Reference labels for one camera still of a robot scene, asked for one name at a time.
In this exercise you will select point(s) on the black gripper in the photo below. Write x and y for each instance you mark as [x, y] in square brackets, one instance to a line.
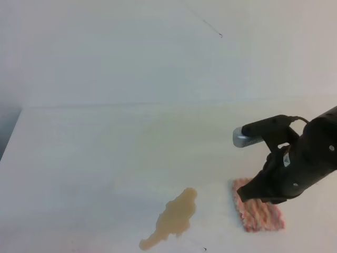
[295, 163]

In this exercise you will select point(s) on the pink striped microfiber rag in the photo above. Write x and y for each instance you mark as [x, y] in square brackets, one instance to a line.
[254, 215]

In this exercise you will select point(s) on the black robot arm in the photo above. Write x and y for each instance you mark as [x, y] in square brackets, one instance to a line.
[325, 118]

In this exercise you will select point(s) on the brown coffee stain puddle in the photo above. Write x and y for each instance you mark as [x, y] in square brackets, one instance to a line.
[174, 220]

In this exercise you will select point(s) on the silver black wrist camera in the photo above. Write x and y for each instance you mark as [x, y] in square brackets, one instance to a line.
[274, 131]

